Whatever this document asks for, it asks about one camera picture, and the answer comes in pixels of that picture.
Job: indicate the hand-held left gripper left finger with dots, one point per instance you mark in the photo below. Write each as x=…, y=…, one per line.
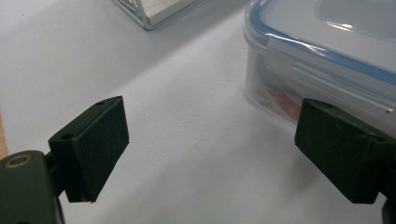
x=93, y=149

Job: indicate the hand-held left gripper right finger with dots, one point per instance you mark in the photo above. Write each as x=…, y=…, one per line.
x=339, y=152

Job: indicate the clear container with blue-rimmed lid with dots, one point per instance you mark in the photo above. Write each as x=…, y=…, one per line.
x=317, y=59

